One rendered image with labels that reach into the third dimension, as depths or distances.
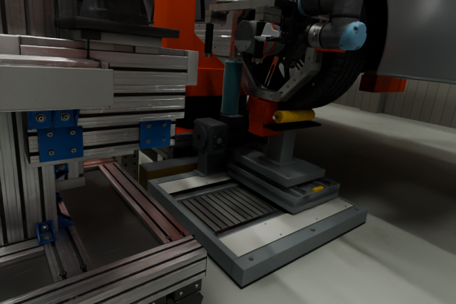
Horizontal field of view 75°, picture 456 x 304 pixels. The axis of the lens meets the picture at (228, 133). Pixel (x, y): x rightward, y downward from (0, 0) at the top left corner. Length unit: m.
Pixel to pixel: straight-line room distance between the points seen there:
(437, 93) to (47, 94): 5.27
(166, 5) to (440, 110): 4.59
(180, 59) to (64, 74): 0.32
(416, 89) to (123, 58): 5.14
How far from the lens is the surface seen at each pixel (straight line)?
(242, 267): 1.11
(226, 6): 1.39
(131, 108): 0.76
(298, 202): 1.45
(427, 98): 5.53
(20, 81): 0.58
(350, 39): 0.90
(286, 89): 1.34
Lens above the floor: 0.78
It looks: 15 degrees down
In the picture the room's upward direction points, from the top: 5 degrees clockwise
